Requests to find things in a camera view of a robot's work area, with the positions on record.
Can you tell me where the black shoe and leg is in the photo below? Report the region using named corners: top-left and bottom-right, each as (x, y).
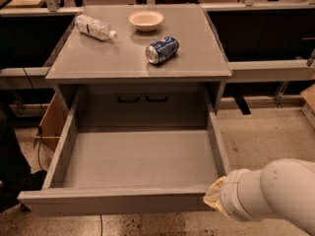
top-left (0, 115), bottom-right (46, 212)

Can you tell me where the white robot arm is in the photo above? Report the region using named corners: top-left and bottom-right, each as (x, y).
top-left (203, 158), bottom-right (315, 236)

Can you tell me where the black floor cable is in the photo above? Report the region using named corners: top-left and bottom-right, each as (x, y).
top-left (21, 67), bottom-right (45, 172)

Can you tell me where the brown cardboard box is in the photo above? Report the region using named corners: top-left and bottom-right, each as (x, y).
top-left (34, 94), bottom-right (66, 151)

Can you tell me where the grey top drawer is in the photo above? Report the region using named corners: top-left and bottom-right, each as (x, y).
top-left (19, 87), bottom-right (228, 216)

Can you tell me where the white paper bowl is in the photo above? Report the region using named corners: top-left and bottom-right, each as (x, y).
top-left (128, 11), bottom-right (163, 31)

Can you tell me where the grey drawer cabinet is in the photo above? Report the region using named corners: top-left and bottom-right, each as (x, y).
top-left (47, 5), bottom-right (231, 132)

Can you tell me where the blue soda can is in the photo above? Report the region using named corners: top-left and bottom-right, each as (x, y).
top-left (146, 36), bottom-right (179, 64)

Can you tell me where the clear plastic water bottle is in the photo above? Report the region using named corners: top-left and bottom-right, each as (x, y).
top-left (75, 15), bottom-right (117, 41)

